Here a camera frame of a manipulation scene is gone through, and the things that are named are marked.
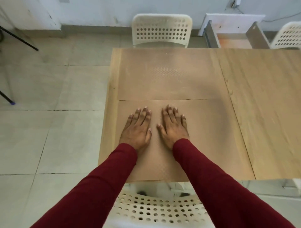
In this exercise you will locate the white wall plug adapter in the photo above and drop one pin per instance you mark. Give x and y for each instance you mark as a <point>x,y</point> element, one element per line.
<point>237,2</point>

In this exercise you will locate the person's left forearm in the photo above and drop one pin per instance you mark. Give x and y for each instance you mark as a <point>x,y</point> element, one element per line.
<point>94,195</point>

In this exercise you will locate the person's right forearm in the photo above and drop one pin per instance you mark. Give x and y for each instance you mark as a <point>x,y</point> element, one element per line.
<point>223,195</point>

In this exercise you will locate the white drawer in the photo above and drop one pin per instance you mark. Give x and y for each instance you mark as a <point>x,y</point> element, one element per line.
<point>235,21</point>

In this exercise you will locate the tan placemat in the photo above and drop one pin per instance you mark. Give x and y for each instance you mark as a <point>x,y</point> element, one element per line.
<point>176,77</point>
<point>211,141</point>

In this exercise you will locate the person's left hand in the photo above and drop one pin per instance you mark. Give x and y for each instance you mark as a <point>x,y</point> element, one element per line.
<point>136,134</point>

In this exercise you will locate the light wooden table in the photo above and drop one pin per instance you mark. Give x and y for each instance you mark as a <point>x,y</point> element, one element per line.
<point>270,105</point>

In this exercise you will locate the person's right hand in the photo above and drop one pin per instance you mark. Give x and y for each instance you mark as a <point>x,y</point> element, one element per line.
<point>175,131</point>

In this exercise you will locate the black metal folding stand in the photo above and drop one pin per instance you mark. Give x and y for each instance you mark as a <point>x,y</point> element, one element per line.
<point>23,41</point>

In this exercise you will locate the white perforated plastic chair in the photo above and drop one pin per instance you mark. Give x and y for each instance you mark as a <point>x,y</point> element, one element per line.
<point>162,17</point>
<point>296,24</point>
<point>152,198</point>

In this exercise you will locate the black rod with blue tip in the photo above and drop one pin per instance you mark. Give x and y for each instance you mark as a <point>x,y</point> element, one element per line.
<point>7,97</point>

